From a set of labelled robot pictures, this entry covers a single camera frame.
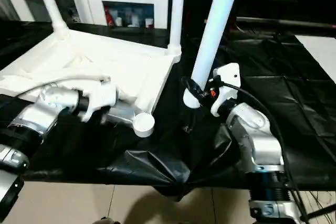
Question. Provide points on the white plastic table top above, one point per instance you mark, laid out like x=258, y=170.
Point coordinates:
x=105, y=61

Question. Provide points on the white plastic table leg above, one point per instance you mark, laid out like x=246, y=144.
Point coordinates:
x=177, y=9
x=215, y=30
x=50, y=3

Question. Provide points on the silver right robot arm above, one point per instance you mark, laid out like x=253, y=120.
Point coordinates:
x=252, y=135

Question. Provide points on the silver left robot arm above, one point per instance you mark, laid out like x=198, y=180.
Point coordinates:
x=42, y=111

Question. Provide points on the black plastic mat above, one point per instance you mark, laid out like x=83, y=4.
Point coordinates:
x=294, y=108

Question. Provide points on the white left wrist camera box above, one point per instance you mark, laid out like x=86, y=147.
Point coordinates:
x=102, y=95

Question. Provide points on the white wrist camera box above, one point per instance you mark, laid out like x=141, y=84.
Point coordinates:
x=102, y=95
x=228, y=77

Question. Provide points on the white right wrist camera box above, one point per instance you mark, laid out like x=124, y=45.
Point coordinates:
x=228, y=77

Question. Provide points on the dark horizontal rail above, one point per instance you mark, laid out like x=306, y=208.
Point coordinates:
x=283, y=23

